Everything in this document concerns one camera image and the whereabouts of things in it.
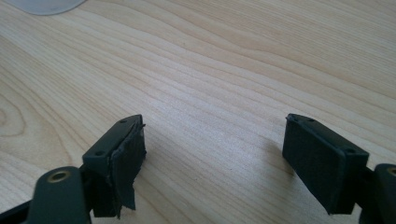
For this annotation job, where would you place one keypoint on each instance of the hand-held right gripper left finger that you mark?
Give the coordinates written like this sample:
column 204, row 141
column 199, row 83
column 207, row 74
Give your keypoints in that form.
column 115, row 161

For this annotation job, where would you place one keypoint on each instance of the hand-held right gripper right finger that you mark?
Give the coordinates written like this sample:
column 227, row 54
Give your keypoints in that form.
column 320, row 161

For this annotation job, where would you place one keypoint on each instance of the white round plate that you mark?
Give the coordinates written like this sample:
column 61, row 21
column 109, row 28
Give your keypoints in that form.
column 43, row 5

